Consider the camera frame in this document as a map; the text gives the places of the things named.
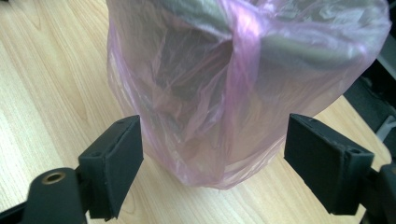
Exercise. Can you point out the green trash bin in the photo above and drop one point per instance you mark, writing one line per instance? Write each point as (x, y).
(295, 46)

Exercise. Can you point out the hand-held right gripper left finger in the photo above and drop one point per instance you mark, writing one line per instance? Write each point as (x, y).
(118, 161)

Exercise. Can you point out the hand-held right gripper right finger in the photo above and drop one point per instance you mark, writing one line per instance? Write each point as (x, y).
(323, 161)

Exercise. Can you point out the pink plastic bag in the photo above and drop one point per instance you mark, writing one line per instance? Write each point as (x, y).
(243, 130)

